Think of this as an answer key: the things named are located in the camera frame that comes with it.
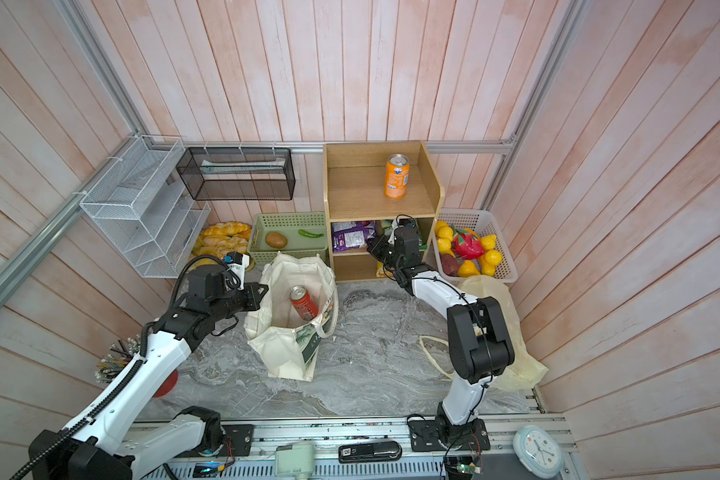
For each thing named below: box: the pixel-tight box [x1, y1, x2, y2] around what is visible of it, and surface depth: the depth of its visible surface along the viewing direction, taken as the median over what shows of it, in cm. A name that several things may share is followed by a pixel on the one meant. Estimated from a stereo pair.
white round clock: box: [512, 426, 565, 480], surface depth 71 cm
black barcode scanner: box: [338, 441, 402, 463], surface depth 70 cm
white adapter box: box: [275, 444, 315, 478], surface depth 69 cm
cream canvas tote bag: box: [244, 253, 339, 382], surface depth 83 cm
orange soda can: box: [384, 153, 411, 200], surface depth 80 cm
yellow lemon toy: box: [485, 249, 503, 266], surface depth 103 cm
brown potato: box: [265, 231, 288, 249], surface depth 116 cm
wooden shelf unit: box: [323, 140, 445, 282], surface depth 92 cm
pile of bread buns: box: [192, 222, 252, 260], surface depth 113 cm
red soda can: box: [290, 285, 319, 321], surface depth 90 cm
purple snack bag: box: [332, 220, 377, 253], surface depth 93 cm
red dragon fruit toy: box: [453, 229, 485, 260], surface depth 106 cm
